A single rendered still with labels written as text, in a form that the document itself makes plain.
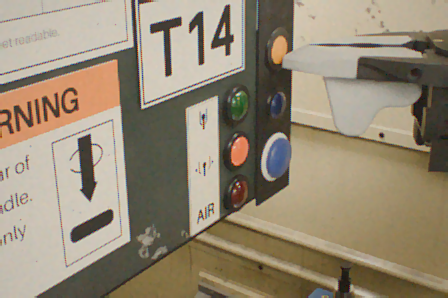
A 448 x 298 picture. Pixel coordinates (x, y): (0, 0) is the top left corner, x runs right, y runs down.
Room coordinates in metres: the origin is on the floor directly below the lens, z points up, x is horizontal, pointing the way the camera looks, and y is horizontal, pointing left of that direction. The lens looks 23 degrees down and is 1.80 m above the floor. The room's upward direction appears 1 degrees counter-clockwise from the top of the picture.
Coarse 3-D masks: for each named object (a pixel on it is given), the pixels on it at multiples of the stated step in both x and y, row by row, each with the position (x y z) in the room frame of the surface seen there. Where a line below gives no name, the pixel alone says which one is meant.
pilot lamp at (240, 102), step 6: (234, 96) 0.41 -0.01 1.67; (240, 96) 0.41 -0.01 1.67; (246, 96) 0.42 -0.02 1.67; (234, 102) 0.41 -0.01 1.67; (240, 102) 0.41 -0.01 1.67; (246, 102) 0.41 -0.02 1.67; (234, 108) 0.41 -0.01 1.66; (240, 108) 0.41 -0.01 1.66; (246, 108) 0.41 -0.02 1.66; (234, 114) 0.41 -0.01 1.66; (240, 114) 0.41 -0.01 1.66
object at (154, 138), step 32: (256, 0) 0.44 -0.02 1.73; (256, 32) 0.44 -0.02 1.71; (96, 64) 0.32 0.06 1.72; (128, 64) 0.34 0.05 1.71; (256, 64) 0.44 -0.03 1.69; (128, 96) 0.34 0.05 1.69; (192, 96) 0.38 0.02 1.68; (224, 96) 0.41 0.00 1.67; (128, 128) 0.34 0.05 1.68; (160, 128) 0.36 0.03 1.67; (224, 128) 0.41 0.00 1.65; (128, 160) 0.34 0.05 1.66; (160, 160) 0.36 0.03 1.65; (128, 192) 0.33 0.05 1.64; (160, 192) 0.36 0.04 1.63; (224, 192) 0.41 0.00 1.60; (160, 224) 0.35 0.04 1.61; (128, 256) 0.33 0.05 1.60; (160, 256) 0.35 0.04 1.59; (64, 288) 0.29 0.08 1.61; (96, 288) 0.31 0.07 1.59
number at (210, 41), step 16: (208, 0) 0.39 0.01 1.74; (224, 0) 0.41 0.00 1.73; (192, 16) 0.38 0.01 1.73; (208, 16) 0.39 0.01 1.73; (224, 16) 0.41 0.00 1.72; (192, 32) 0.38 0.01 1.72; (208, 32) 0.39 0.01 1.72; (224, 32) 0.41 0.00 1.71; (192, 48) 0.38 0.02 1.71; (208, 48) 0.39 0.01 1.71; (224, 48) 0.40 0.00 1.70; (192, 64) 0.38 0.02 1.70; (208, 64) 0.39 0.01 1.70; (224, 64) 0.40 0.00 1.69
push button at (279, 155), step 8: (272, 144) 0.45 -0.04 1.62; (280, 144) 0.45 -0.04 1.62; (288, 144) 0.45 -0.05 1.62; (272, 152) 0.44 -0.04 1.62; (280, 152) 0.45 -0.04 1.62; (288, 152) 0.45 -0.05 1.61; (272, 160) 0.44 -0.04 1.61; (280, 160) 0.44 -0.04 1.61; (288, 160) 0.45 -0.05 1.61; (272, 168) 0.44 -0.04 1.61; (280, 168) 0.45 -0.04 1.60; (272, 176) 0.44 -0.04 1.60; (280, 176) 0.45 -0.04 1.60
